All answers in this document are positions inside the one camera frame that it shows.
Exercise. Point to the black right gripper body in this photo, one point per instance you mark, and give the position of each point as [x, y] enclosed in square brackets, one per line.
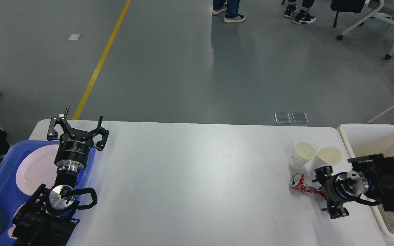
[345, 187]

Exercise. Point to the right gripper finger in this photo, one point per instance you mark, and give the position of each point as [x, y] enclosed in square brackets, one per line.
[323, 174]
[336, 210]

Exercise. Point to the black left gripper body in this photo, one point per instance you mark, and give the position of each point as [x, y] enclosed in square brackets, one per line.
[73, 152]

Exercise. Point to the small white cup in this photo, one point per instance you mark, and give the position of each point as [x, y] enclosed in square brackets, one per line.
[327, 155]
[302, 153]

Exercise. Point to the crushed red soda can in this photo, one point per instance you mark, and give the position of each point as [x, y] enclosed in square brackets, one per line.
[297, 183]

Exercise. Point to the pink plate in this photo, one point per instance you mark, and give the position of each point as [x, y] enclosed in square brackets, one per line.
[36, 169]

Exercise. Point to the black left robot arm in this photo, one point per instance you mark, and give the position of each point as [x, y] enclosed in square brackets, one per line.
[46, 219]

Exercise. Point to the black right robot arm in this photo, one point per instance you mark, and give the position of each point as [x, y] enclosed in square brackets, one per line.
[370, 182]

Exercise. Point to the floor socket plate right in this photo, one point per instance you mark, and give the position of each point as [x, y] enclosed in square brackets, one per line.
[300, 117]

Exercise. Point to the floor socket plate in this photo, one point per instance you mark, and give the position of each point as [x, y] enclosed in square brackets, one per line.
[300, 117]
[282, 118]

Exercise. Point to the floor socket plate left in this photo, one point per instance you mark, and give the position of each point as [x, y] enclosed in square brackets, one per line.
[282, 118]

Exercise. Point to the blue plastic tray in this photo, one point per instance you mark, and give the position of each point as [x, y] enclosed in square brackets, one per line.
[11, 196]

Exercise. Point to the person in dark sneakers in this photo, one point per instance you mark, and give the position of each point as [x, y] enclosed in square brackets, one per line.
[303, 15]

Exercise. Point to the white office chair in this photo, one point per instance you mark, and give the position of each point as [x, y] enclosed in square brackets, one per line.
[380, 9]

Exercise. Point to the person in blue jeans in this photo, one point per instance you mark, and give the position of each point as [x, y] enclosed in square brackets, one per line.
[231, 10]

